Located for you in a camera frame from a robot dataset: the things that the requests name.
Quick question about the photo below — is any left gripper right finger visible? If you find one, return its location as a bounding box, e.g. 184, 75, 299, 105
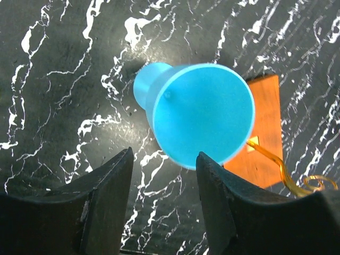
196, 152, 339, 254

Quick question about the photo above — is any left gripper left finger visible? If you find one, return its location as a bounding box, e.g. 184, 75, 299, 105
1, 148, 134, 254

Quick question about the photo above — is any blue wine glass left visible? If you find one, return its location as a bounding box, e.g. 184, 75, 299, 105
133, 62, 256, 170

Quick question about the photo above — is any gold wire glass rack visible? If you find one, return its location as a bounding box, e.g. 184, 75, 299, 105
224, 74, 338, 197

